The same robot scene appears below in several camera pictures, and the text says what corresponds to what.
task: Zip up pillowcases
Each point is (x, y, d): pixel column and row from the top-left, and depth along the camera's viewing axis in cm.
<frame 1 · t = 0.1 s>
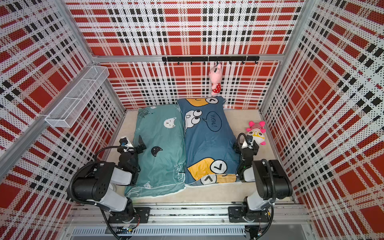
left hand: (135, 137, 89), fingers open
right hand: (246, 138, 91), fingers open
green cat-print pillow: (163, 162, 88), point 6 cm above the table
blue cartoon-print pillow: (212, 156, 84), point 12 cm above the table
pink yellow plush toy: (257, 131, 99), point 9 cm above the table

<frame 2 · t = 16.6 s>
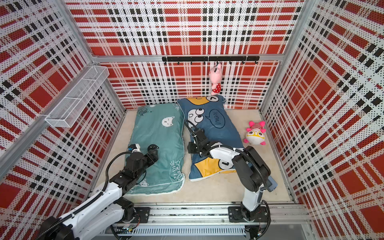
left hand: (155, 152, 85), fingers open
right hand: (192, 146, 92), fingers open
blue cartoon-print pillow: (211, 114, 100), point 15 cm above the table
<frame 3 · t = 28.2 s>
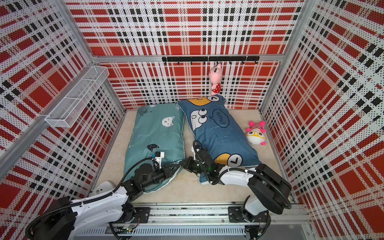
left hand: (181, 166, 78), fingers closed
right hand: (180, 163, 80), fingers closed
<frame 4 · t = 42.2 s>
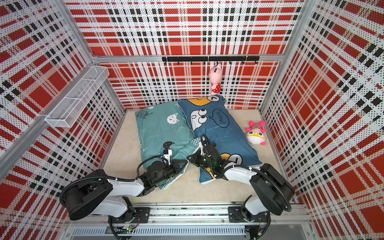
left hand: (189, 161, 82), fingers closed
right hand: (187, 158, 82), fingers closed
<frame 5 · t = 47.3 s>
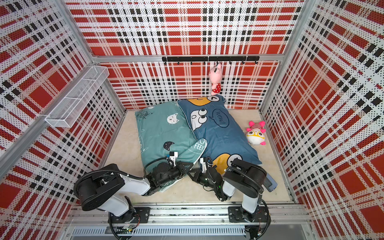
left hand: (195, 163, 81), fingers closed
right hand: (187, 173, 83), fingers closed
green cat-print pillow: (163, 128, 103), point 7 cm above the table
